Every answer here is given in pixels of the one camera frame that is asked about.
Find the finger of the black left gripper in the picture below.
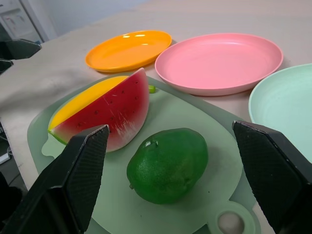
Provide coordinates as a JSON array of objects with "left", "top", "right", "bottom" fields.
[
  {"left": 5, "top": 39, "right": 42, "bottom": 60},
  {"left": 0, "top": 58, "right": 14, "bottom": 75}
]

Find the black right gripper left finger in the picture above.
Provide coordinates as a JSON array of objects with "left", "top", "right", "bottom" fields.
[{"left": 0, "top": 124, "right": 110, "bottom": 234}]

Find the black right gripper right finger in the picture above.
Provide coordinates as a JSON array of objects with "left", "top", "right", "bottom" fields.
[{"left": 232, "top": 120, "right": 312, "bottom": 234}]

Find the mint green plastic plate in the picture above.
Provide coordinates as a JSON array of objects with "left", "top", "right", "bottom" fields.
[{"left": 248, "top": 63, "right": 312, "bottom": 163}]

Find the orange plastic plate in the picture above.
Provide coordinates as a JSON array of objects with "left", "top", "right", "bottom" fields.
[{"left": 85, "top": 30, "right": 173, "bottom": 73}]

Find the pink plastic plate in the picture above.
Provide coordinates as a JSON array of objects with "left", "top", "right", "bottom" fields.
[{"left": 154, "top": 33, "right": 284, "bottom": 97}]

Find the white water dispenser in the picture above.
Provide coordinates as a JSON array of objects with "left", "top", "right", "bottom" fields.
[{"left": 0, "top": 0, "right": 45, "bottom": 44}]

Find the red watermelon slice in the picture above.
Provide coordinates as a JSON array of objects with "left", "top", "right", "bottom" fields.
[{"left": 47, "top": 67, "right": 150, "bottom": 153}]

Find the green lemon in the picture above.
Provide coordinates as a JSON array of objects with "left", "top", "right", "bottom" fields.
[{"left": 126, "top": 127, "right": 209, "bottom": 205}]

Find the light green cutting board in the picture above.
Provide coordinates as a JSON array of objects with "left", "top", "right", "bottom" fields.
[{"left": 26, "top": 72, "right": 262, "bottom": 234}]

